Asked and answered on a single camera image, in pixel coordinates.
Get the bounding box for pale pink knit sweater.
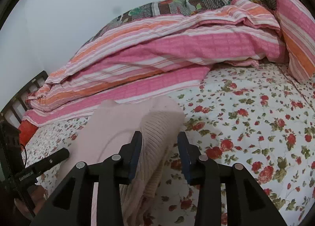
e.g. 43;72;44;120
58;96;185;225

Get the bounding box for left hand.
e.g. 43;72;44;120
14;185;46;220

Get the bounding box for red pillow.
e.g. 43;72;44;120
18;120;38;146

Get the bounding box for pink orange striped quilt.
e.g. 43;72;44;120
23;0;314;127

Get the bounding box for dark patterned green blanket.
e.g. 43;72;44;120
88;0;277;42

